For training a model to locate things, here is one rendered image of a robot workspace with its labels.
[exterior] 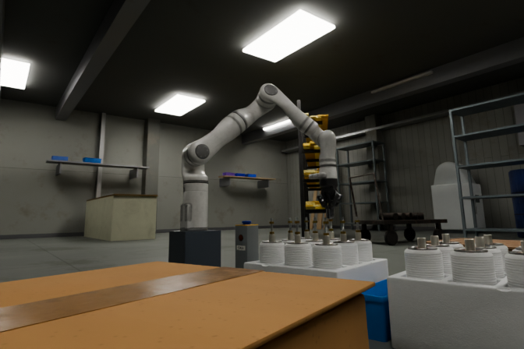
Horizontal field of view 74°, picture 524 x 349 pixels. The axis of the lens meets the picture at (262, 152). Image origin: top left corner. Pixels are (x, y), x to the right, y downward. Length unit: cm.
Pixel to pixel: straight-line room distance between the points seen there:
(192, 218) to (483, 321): 88
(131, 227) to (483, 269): 570
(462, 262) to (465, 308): 11
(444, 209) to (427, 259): 617
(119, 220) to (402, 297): 552
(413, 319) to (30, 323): 95
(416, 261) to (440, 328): 16
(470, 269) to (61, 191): 809
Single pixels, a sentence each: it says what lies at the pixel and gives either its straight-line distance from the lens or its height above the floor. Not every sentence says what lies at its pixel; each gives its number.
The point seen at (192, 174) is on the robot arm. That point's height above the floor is 50.
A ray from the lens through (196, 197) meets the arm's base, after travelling 128.
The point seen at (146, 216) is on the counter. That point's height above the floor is 39.
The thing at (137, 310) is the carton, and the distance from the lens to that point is 21.
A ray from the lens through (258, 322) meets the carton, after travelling 17.
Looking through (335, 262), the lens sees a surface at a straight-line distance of 118.
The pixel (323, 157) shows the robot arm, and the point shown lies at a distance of 147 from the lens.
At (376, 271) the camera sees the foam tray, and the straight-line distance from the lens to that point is 137.
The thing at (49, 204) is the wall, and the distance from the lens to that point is 851.
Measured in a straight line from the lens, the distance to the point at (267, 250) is 131.
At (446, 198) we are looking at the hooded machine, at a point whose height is 62.
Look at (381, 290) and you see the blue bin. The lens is 134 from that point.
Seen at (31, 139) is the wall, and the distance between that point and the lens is 863.
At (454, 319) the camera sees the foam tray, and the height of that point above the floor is 10.
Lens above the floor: 35
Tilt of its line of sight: 10 degrees up
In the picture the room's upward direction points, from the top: 1 degrees counter-clockwise
